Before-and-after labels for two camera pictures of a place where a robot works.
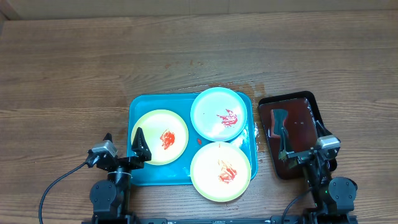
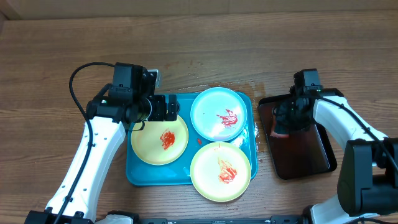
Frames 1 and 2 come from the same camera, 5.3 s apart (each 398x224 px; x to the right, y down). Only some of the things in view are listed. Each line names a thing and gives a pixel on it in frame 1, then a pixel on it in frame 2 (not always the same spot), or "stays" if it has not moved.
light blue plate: [219, 114] stays
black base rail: [273, 219] stays
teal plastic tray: [178, 172] stays
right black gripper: [303, 154] -> [286, 116]
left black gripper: [142, 154] -> [160, 114]
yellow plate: [165, 134] stays
